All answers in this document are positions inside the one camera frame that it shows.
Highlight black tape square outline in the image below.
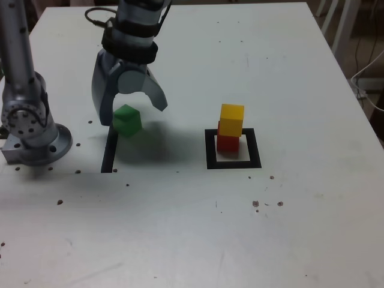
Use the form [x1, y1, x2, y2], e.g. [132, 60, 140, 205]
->
[204, 128, 262, 170]

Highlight white metal frame legs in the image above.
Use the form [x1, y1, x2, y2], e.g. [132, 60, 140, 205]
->
[314, 0, 359, 61]

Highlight yellow cube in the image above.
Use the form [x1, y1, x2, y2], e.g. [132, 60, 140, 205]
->
[220, 103, 245, 138]

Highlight white cable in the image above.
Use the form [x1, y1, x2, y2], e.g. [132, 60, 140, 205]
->
[350, 50, 384, 112]

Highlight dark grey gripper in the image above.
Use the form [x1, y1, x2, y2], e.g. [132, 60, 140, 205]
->
[91, 49, 169, 127]

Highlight black tape strip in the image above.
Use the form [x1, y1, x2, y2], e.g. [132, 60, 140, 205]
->
[100, 125, 119, 174]

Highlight red cube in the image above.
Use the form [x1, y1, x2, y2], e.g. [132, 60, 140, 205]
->
[216, 120, 241, 152]

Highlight green cube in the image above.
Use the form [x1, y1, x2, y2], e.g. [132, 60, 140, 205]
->
[112, 104, 142, 139]

